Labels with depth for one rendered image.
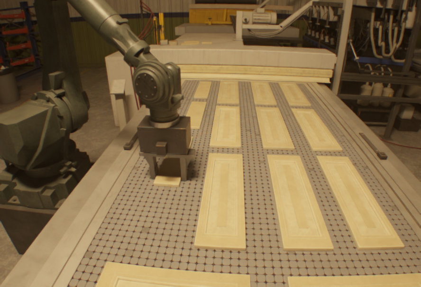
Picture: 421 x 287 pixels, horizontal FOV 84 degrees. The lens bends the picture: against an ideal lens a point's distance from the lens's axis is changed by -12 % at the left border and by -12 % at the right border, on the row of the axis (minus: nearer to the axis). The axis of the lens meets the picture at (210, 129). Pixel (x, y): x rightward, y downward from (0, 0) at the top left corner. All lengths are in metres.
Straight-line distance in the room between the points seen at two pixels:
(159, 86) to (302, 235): 0.80
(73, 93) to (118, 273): 1.15
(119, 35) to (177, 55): 1.97
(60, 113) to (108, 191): 0.59
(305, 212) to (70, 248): 0.96
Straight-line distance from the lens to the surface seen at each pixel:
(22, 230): 2.27
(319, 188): 1.39
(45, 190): 1.95
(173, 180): 1.32
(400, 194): 1.55
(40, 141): 1.73
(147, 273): 0.98
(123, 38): 1.18
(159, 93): 1.04
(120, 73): 3.78
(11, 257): 2.57
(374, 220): 1.30
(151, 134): 1.19
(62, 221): 1.32
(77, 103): 1.79
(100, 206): 1.28
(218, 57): 3.05
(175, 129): 1.15
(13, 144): 1.69
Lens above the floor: 1.69
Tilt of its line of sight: 26 degrees down
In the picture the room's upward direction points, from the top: straight up
